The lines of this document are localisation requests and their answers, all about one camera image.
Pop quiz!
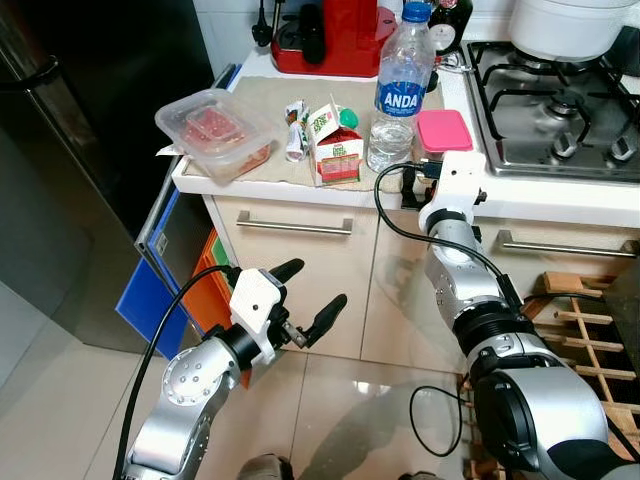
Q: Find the clear container with pink lid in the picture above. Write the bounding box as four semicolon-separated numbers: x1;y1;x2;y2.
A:
415;110;475;163

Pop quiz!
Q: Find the tall dark steel fridge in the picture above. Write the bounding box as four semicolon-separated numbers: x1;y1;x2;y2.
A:
0;0;216;353

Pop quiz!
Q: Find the cream kitchen cabinet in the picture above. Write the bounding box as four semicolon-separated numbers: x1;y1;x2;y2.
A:
170;50;640;376

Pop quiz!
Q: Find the orange flat board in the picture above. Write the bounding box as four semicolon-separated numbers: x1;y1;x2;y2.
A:
180;228;251;389

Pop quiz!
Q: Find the red white milk carton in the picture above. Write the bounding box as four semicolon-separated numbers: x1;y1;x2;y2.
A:
305;96;365;188

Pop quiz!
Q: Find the clear water bottle blue label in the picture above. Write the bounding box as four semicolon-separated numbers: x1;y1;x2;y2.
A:
366;2;438;173

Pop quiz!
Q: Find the small white packet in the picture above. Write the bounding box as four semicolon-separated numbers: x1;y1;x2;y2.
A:
284;100;313;163

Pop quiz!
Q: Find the blue flat board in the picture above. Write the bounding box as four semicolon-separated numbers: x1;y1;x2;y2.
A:
115;63;243;358

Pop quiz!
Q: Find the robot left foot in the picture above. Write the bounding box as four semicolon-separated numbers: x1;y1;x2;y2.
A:
238;454;293;480

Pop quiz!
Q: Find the steel gas stove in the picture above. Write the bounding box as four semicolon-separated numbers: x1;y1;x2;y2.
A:
463;40;640;183

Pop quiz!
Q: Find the clear container with red food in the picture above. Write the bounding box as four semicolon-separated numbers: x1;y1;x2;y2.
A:
155;88;288;187

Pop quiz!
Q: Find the dark round glass bottle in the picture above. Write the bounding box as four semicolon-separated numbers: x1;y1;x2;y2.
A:
428;0;475;56

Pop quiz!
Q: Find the red coffee machine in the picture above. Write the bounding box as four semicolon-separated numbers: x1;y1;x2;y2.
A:
270;0;398;78

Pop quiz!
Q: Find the white cooking pot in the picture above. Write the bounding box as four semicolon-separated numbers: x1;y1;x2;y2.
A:
508;0;640;64

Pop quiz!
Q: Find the wooden wine rack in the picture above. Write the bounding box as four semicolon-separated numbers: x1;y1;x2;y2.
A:
460;270;640;480

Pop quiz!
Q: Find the dark grey pot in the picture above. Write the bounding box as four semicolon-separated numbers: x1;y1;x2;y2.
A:
605;25;640;79

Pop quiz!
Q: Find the short steel drawer handle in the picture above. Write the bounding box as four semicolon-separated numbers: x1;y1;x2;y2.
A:
235;210;355;239

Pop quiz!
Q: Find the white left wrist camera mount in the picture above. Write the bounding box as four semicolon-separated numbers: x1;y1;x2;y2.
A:
228;267;288;366

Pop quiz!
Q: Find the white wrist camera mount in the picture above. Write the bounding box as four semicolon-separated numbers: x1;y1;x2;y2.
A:
425;150;488;229
228;267;288;366

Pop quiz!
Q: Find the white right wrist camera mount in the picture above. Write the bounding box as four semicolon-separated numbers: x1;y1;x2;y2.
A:
425;150;488;229

